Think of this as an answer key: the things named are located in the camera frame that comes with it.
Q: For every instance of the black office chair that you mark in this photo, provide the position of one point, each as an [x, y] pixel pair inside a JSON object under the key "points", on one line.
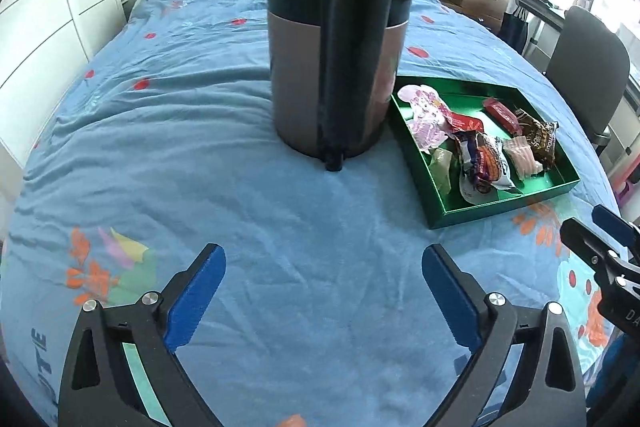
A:
{"points": [[585, 57]]}

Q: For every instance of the pink plastic object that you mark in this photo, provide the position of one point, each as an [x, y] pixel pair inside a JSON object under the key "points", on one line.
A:
{"points": [[629, 192]]}

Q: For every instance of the glass desk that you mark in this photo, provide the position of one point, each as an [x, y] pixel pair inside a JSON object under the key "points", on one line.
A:
{"points": [[535, 2]]}

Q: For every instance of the black and grey electric kettle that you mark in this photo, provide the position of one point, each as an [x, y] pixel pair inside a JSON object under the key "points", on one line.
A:
{"points": [[325, 82]]}

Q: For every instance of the black hanging bag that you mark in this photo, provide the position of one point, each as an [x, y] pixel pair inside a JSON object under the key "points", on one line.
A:
{"points": [[515, 32]]}

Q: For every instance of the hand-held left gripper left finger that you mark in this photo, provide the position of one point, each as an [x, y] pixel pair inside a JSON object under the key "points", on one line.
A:
{"points": [[195, 302]]}

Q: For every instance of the green cardboard box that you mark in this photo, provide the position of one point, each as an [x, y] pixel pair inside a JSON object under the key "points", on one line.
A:
{"points": [[500, 209]]}

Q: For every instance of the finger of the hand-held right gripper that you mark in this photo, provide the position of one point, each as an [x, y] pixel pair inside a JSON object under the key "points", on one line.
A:
{"points": [[612, 222], [585, 239]]}

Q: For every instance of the dark red packet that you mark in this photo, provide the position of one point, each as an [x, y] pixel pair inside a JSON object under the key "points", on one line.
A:
{"points": [[502, 114]]}

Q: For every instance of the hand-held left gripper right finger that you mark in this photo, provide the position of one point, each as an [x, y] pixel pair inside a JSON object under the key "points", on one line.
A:
{"points": [[450, 302]]}

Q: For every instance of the brown chocolate packet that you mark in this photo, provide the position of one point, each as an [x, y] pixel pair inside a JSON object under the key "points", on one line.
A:
{"points": [[542, 139]]}

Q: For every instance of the printed blue blanket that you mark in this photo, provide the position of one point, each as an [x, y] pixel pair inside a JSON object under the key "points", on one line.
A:
{"points": [[200, 157]]}

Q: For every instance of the pink cartoon snack packet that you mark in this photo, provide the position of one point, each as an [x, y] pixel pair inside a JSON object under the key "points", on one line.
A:
{"points": [[425, 117]]}

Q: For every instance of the small gold candy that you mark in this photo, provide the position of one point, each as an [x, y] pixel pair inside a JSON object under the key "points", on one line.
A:
{"points": [[442, 164]]}

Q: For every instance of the pink striped candy wrapper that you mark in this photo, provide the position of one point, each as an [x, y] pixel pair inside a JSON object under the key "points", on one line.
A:
{"points": [[522, 157]]}

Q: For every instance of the white wardrobe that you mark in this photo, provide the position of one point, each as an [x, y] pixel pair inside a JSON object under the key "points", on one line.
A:
{"points": [[50, 7]]}

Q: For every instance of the silver and brown snack packet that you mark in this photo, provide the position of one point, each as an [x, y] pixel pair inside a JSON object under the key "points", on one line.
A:
{"points": [[487, 162]]}

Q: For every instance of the long red snack packet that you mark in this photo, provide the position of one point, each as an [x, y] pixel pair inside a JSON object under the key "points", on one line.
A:
{"points": [[465, 124]]}

